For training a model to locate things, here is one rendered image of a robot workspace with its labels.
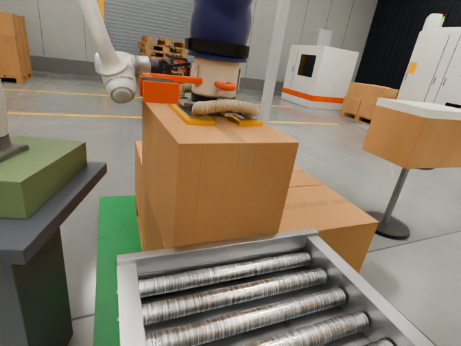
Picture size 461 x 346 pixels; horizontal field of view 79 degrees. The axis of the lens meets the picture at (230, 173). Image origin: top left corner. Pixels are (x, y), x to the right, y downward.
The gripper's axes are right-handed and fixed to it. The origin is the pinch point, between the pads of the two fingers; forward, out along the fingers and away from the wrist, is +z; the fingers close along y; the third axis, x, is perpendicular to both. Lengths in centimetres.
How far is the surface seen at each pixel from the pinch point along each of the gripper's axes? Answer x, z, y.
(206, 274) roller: 69, -11, 53
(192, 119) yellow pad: 41.5, -11.4, 11.4
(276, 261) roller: 70, 14, 53
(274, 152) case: 60, 10, 17
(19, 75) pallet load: -624, -214, 92
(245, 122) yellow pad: 42.6, 7.7, 11.8
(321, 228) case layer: 55, 45, 54
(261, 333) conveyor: 89, -1, 58
